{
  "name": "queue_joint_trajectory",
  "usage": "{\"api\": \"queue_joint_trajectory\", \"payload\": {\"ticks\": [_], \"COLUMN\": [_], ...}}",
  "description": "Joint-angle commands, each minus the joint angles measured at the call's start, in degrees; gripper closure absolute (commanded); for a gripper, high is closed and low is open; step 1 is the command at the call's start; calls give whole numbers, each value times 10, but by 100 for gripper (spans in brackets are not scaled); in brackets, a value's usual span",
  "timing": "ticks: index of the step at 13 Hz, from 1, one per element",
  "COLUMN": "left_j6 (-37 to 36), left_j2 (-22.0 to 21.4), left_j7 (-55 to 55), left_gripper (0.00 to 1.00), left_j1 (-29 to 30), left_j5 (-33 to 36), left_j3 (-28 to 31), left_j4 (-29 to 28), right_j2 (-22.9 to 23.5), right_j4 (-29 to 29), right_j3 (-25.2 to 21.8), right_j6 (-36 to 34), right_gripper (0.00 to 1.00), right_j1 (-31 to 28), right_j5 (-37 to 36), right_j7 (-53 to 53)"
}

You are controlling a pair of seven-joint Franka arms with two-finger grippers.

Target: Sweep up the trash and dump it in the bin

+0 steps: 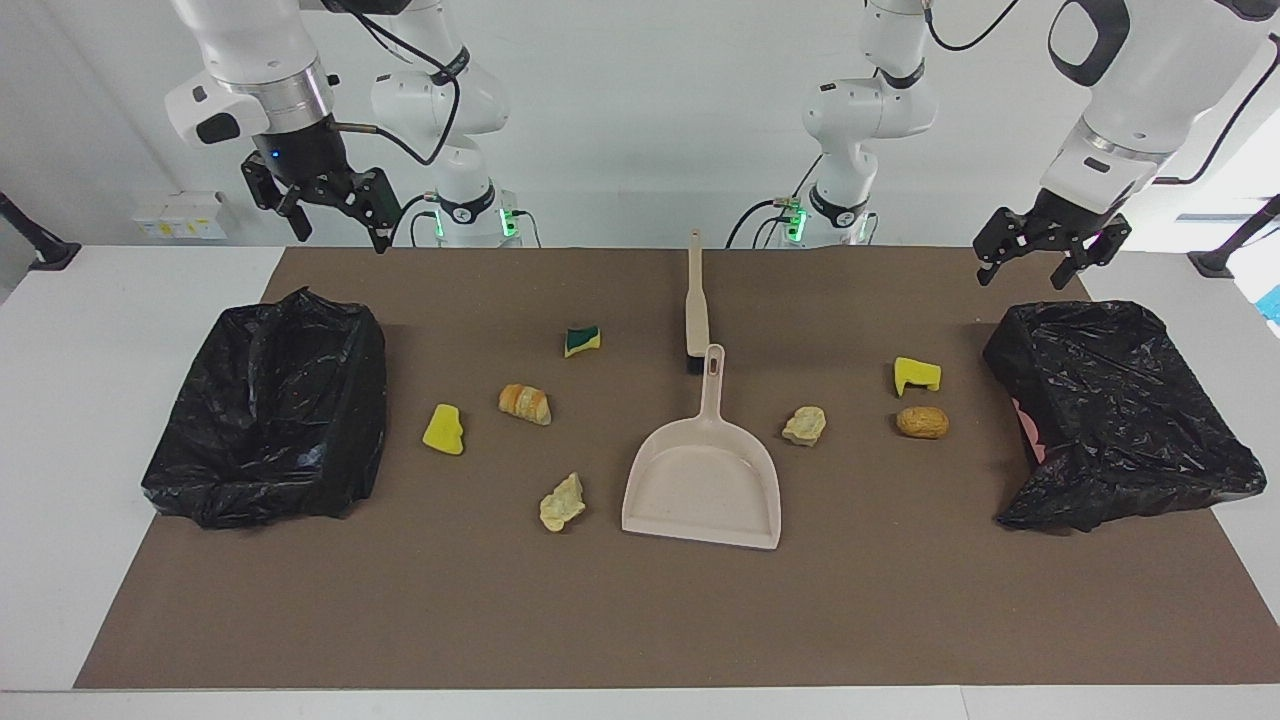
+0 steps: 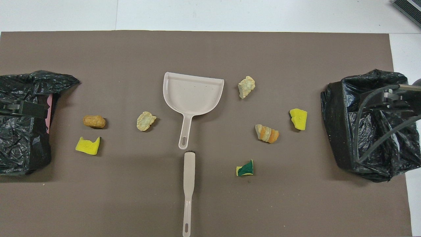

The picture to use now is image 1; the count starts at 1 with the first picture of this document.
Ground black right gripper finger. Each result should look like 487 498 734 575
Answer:
345 168 404 255
280 185 314 244

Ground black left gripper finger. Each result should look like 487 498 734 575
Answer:
975 235 1013 289
1050 225 1133 291

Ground notched yellow sponge piece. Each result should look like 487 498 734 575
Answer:
893 357 942 398

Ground brown fried nugget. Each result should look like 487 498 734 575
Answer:
895 405 950 440

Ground plain yellow sponge piece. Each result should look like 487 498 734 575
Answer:
422 403 466 456

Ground orange striped bread piece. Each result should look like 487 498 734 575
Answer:
498 383 553 427

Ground pale trash piece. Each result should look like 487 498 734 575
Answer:
781 405 828 447
539 472 587 533

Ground beige brush with black bristles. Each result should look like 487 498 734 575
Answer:
684 229 712 375

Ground beige plastic dustpan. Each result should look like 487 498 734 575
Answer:
621 344 782 551

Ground left black trash bag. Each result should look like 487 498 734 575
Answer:
983 300 1268 533

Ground black trash bag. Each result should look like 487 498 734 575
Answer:
141 287 389 529
983 300 1268 533

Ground right black trash bag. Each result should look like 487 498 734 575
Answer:
141 287 389 529

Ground black clamp stand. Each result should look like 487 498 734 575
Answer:
1188 195 1280 279
0 190 83 272

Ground brown table mat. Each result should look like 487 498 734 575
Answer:
75 248 1280 689

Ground black right base cables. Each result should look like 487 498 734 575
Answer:
388 193 543 249

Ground black base cables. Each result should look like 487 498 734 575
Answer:
388 193 543 249
725 150 826 249

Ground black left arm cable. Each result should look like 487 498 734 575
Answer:
925 0 1280 187

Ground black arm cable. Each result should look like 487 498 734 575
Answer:
340 0 466 167
925 0 1280 187

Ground white wall socket box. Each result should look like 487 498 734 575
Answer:
132 192 229 241

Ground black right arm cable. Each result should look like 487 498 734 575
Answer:
340 0 466 167

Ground black left base cables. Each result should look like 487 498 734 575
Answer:
725 150 826 249

